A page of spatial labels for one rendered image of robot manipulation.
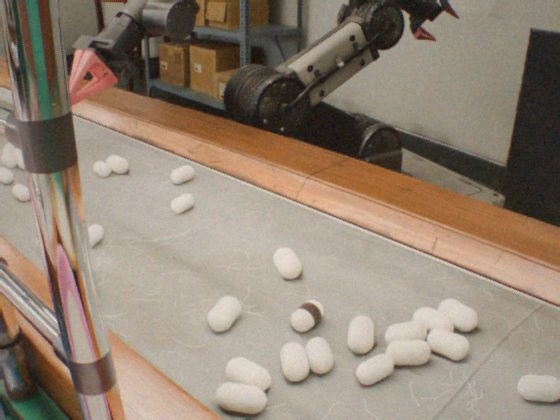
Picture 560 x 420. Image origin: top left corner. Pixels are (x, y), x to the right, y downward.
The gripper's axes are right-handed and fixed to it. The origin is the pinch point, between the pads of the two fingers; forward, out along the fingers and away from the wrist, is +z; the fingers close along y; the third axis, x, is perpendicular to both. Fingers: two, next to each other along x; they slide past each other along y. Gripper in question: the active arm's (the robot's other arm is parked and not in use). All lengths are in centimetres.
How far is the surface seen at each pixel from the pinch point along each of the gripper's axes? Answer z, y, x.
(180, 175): 2.2, 22.3, 7.1
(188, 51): -117, -209, 155
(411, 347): 9, 61, 1
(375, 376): 13, 60, -1
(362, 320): 9, 56, 1
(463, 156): -113, -27, 186
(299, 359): 14, 56, -3
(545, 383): 7, 71, 3
